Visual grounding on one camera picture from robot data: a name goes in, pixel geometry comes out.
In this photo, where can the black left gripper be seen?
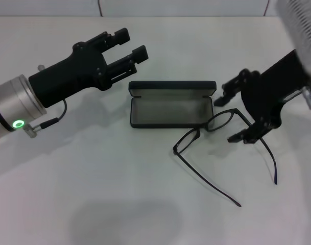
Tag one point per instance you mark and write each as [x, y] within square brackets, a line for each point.
[68, 76]

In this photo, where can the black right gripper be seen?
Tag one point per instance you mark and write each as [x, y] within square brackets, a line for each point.
[270, 94]

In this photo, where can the black glasses case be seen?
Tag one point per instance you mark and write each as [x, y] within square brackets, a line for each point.
[170, 112]

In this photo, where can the black glasses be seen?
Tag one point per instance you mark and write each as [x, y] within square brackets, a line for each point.
[176, 149]

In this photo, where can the clear right gripper connector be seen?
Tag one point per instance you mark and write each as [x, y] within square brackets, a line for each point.
[309, 98]

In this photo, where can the clear left wrist plug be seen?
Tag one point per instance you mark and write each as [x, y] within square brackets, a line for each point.
[41, 68]

